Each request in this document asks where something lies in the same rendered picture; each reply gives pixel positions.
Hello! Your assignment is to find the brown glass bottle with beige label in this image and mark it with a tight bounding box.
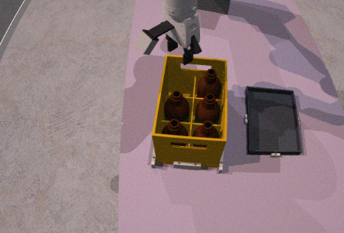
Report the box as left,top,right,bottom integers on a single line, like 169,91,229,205
192,121,219,148

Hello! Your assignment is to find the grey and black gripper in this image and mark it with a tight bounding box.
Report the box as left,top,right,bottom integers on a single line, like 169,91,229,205
163,11,202,65

